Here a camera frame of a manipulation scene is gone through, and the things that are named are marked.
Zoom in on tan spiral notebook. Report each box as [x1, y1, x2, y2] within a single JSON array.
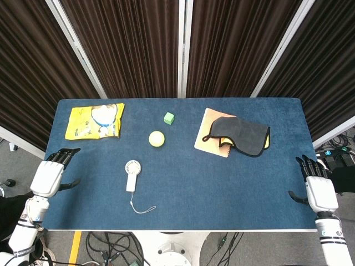
[[193, 108, 232, 159]]

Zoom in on black cable with green plug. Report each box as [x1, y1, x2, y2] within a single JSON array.
[[215, 231, 242, 252]]

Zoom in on yellow-green ball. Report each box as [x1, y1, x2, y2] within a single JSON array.
[[148, 131, 166, 148]]

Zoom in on white table base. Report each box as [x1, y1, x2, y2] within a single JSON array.
[[138, 231, 207, 266]]

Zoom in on blue fabric table cover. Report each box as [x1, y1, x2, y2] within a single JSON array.
[[43, 97, 318, 231]]

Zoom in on brown pleated screen panel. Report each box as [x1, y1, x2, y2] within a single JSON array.
[[45, 0, 187, 99], [182, 0, 317, 98], [250, 0, 355, 149], [0, 0, 108, 160]]

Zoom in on grey cloth with yellow lining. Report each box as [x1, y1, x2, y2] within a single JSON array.
[[201, 116, 271, 158]]

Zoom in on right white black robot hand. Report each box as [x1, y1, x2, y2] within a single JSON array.
[[288, 154, 339, 214]]

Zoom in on black power strip with plugs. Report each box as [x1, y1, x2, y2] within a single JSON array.
[[316, 146, 355, 173]]

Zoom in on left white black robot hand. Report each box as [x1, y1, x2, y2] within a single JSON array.
[[29, 147, 82, 198]]

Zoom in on yellow snack bag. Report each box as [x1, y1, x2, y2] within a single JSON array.
[[64, 103, 125, 141]]

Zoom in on white handheld fan with strap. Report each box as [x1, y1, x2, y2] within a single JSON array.
[[124, 160, 157, 214]]

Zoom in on green foam cube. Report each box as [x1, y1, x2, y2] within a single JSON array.
[[163, 111, 176, 126]]

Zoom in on black floor cable bundle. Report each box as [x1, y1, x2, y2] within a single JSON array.
[[86, 231, 145, 266]]

